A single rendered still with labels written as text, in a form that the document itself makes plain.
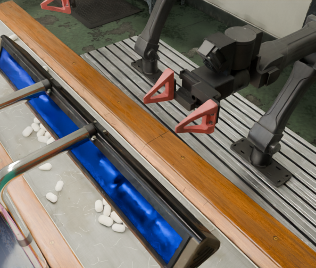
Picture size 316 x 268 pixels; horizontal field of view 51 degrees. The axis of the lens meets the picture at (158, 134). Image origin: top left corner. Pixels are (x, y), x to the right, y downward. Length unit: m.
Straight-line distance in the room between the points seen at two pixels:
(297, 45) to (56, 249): 0.69
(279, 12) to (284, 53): 2.18
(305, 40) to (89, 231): 0.66
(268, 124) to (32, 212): 0.65
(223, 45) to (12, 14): 1.34
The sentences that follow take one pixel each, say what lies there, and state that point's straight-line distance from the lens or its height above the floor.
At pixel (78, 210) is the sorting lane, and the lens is 0.88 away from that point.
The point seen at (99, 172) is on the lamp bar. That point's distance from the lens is 0.51.
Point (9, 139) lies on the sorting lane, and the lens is 1.11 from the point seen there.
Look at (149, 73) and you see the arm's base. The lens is 1.37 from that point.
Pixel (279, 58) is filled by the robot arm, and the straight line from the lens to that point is 0.73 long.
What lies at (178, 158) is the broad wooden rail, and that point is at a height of 0.76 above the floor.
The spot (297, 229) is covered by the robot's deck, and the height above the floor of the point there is 0.66.
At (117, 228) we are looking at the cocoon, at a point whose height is 0.76.
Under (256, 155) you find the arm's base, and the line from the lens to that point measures 1.03.
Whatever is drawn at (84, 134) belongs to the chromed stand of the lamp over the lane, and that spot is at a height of 1.12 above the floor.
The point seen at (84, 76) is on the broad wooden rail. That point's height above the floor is 0.76.
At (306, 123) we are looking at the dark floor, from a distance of 2.35.
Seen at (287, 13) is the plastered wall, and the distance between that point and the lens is 2.88.
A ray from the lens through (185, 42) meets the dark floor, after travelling 2.98.
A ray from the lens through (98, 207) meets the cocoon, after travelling 0.85.
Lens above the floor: 1.47
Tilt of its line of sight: 45 degrees down
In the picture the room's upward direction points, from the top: straight up
